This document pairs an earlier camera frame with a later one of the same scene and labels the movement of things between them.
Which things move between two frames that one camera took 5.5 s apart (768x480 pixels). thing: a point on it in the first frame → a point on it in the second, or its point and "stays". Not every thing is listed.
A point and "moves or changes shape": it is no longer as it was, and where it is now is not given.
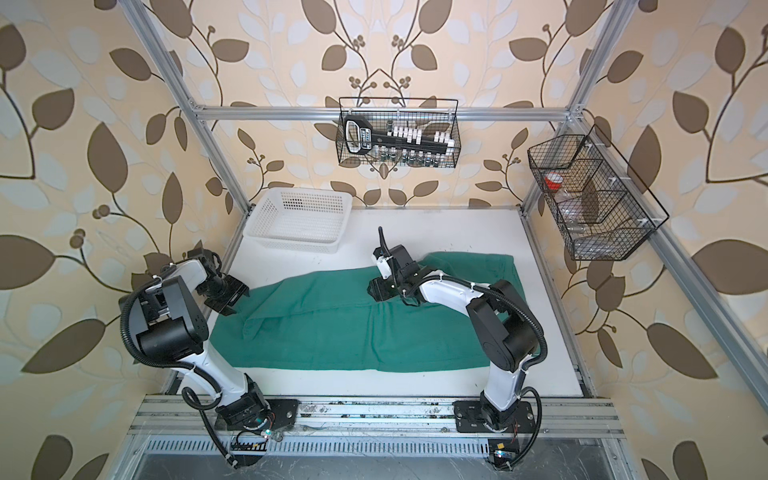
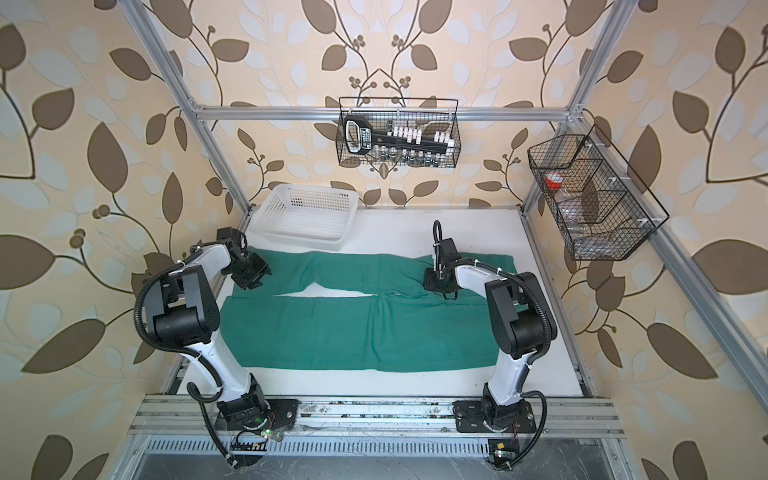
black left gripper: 237,290 → 261,267
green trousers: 326,315 stays
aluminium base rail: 195,417 stays
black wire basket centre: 398,132 stays
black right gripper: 379,290 → 428,281
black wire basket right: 603,211 stays
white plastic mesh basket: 310,220 moves or changes shape
